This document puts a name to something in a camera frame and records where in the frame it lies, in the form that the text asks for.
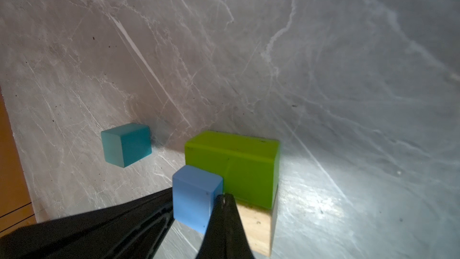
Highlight teal cube block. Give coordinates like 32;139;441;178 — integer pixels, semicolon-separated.
101;123;152;168

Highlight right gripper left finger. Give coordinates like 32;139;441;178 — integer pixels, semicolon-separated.
1;188;174;259

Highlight blue cube block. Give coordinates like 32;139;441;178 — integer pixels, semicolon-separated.
172;165;224;234

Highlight dark green rectangular block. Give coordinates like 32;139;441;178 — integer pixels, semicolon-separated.
184;131;281;209

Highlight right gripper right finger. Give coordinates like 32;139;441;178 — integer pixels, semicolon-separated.
196;194;255;259

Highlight natural wood rectangular block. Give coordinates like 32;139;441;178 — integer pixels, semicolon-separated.
236;188;279;257

